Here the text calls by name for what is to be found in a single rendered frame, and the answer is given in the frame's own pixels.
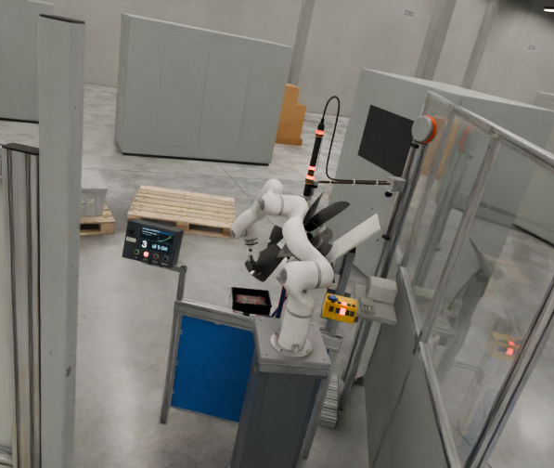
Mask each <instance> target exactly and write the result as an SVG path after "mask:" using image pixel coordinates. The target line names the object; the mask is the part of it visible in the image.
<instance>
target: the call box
mask: <svg viewBox="0 0 554 468"><path fill-rule="evenodd" d="M330 295H335V296H337V300H336V301H335V303H331V300H330V299H329V296H330ZM338 301H340V302H341V304H338ZM342 302H344V303H346V305H343V304H342ZM347 303H348V304H351V306H348V305H347ZM352 305H355V307H352ZM329 306H334V309H333V312H329ZM336 307H338V308H340V309H345V310H346V309H347V310H350V312H351V311H354V316H353V317H350V316H346V315H342V314H338V313H335V311H336ZM356 311H357V301H356V300H355V299H352V298H348V297H343V296H339V295H336V294H331V293H326V297H325V301H324V304H323V310H322V317H323V318H328V319H335V320H338V321H343V322H347V323H351V324H353V323H354V318H355V315H356Z"/></svg>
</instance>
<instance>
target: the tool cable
mask: <svg viewBox="0 0 554 468"><path fill-rule="evenodd" d="M333 98H336V99H337V100H338V112H337V118H336V123H335V126H334V131H333V135H332V139H331V143H330V147H329V155H330V152H331V147H332V143H333V139H334V135H335V131H336V126H337V122H338V118H339V113H340V100H339V98H338V97H336V96H334V97H331V98H330V99H329V100H328V102H327V104H326V107H325V109H324V113H323V117H322V118H324V117H325V113H326V109H327V106H328V104H329V102H330V101H331V100H332V99H333ZM329 155H328V159H327V165H326V175H327V177H328V178H329V184H330V183H331V180H336V181H352V182H354V183H355V182H376V183H377V185H378V182H387V181H379V180H354V179H353V180H346V179H335V178H331V177H329V175H328V165H329ZM354 183H353V184H352V185H354ZM377 185H375V186H377Z"/></svg>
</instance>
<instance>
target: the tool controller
mask: <svg viewBox="0 0 554 468"><path fill-rule="evenodd" d="M183 233H184V230H183V229H180V228H176V227H168V226H165V225H161V224H156V223H152V222H149V221H144V220H140V219H133V220H129V221H128V223H127V229H126V233H125V239H124V245H123V249H122V257H124V258H128V259H132V260H136V261H140V262H144V263H148V264H149V265H151V264H152V265H156V266H160V267H168V268H172V267H174V266H176V265H177V262H178V257H179V253H180V248H181V242H182V238H183ZM140 238H142V239H146V240H150V242H149V247H148V250H146V249H142V248H139V242H140ZM135 249H137V250H138V251H139V254H135V253H134V250H135ZM144 252H148V256H147V257H145V256H144ZM154 254H157V255H158V256H159V258H158V259H154V258H153V255H154ZM164 256H167V257H168V261H163V257H164Z"/></svg>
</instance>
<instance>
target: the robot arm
mask: <svg viewBox="0 0 554 468"><path fill-rule="evenodd" d="M282 193H283V185H282V184H281V182H280V181H279V180H277V179H275V178H272V179H269V180H267V181H266V182H265V184H264V186H263V187H262V189H261V191H260V193H259V194H258V196H257V198H256V200H255V202H254V203H253V205H252V207H251V208H249V209H248V210H246V211H245V212H243V213H242V214H241V215H240V216H239V217H238V218H237V219H236V220H235V222H234V223H233V225H232V227H231V229H230V234H231V236H232V237H233V238H234V239H239V238H242V237H243V241H244V243H245V245H247V253H248V259H249V262H250V261H251V268H252V271H256V270H258V265H257V260H258V258H259V255H260V254H259V249H258V244H257V243H258V233H257V226H256V222H258V221H259V220H261V219H263V218H264V217H265V216H266V215H281V216H287V217H289V218H290V219H289V220H288V221H287V222H286V223H285V224H284V226H283V228H282V233H283V237H284V240H285V242H286V244H287V246H288V248H289V250H290V252H291V253H292V254H293V255H295V256H296V257H297V258H299V259H300V260H302V261H294V262H289V263H287V264H286V265H284V266H283V267H282V269H281V271H280V280H281V282H282V284H283V286H284V288H285V289H286V291H287V293H288V303H287V307H286V311H285V315H284V318H283V323H282V327H281V331H278V332H275V333H274V334H273V335H272V337H271V340H270V343H271V345H272V347H273V348H274V349H275V351H277V352H278V353H279V354H280V355H282V356H284V357H287V358H304V357H306V356H308V355H309V354H310V353H311V350H312V345H311V343H310V341H309V340H308V339H307V338H306V337H307V333H308V331H309V327H310V323H311V319H312V316H313V313H314V309H315V300H314V298H313V297H312V296H311V295H309V294H307V293H305V292H303V290H313V289H324V288H327V287H328V286H329V285H330V284H331V283H332V281H333V279H334V273H333V269H332V267H331V265H330V263H329V262H328V260H327V259H326V258H325V257H324V256H323V255H322V254H321V253H320V252H319V251H318V250H317V249H316V248H315V247H314V246H313V245H312V244H311V243H310V241H309V240H308V238H307V236H306V233H305V230H304V227H303V219H304V217H305V216H306V214H307V211H308V204H307V202H306V200H305V199H304V198H303V197H301V196H296V195H283V194H282Z"/></svg>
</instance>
